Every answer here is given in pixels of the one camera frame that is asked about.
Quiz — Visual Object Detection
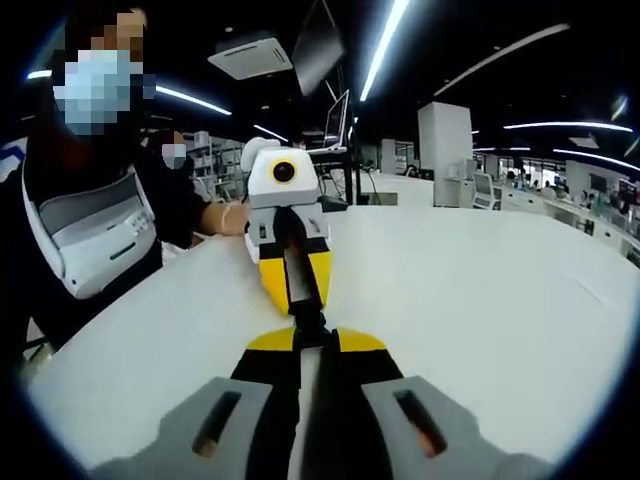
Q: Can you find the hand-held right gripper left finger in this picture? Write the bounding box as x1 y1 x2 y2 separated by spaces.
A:
89 327 301 480

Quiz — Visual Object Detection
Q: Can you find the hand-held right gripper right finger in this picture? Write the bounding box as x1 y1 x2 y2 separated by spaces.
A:
299 325 551 480

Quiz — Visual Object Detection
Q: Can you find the black plastic buckle part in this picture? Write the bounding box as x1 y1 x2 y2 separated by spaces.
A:
292 302 341 352

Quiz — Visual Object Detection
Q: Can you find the open laptop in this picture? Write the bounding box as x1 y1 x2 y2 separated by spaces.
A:
305 89 352 154

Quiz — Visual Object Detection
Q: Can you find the long ceiling light strip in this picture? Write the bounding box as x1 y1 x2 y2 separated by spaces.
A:
503 121 634 134
359 0 411 102
433 22 571 97
154 84 233 117

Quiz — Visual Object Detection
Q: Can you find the ceiling air conditioner unit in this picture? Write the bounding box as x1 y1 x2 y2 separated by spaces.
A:
207 30 294 81

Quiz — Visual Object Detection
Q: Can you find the dark hanging panel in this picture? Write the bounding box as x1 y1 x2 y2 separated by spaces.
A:
291 0 347 96

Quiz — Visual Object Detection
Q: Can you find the white office chair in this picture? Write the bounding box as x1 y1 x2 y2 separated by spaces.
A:
472 172 503 210

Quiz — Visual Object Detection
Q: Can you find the white grey chest device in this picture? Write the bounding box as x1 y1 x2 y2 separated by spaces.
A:
22 163 158 300

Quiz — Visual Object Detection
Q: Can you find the person in black shirt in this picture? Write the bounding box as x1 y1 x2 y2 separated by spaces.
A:
0 114 214 364

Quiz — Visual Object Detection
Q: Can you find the white office desk row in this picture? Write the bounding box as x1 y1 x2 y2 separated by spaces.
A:
499 182 640 264

